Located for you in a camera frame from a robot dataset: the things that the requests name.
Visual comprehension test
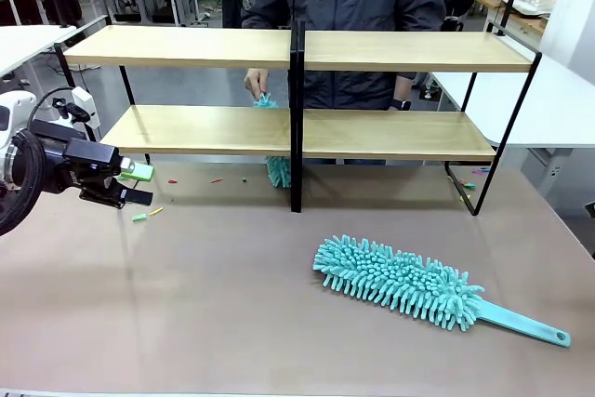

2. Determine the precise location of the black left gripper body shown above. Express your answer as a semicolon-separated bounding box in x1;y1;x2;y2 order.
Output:
30;119;127;210

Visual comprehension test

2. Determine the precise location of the teal chenille duster long handle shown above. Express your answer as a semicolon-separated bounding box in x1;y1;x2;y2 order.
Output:
311;233;573;350

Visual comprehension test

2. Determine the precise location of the person's left forearm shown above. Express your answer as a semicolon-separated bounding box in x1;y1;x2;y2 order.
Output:
394;72;416;101

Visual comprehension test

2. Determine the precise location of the person's right hand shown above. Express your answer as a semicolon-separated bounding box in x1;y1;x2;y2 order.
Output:
244;68;271;100

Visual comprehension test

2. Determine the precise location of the white side table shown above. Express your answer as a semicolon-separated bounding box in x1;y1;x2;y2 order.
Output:
0;14;111;91

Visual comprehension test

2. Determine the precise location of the wooden background table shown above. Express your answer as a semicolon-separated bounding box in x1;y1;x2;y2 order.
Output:
472;0;558;36

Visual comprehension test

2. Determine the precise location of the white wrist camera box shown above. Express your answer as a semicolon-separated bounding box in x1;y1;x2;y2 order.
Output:
51;86;100;131

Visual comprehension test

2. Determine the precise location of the black corrugated cable hose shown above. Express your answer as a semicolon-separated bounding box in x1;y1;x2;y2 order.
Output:
0;86;78;238

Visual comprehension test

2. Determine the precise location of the wooden shelf unit black frame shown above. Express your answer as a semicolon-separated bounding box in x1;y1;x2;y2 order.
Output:
297;20;543;217
53;20;299;213

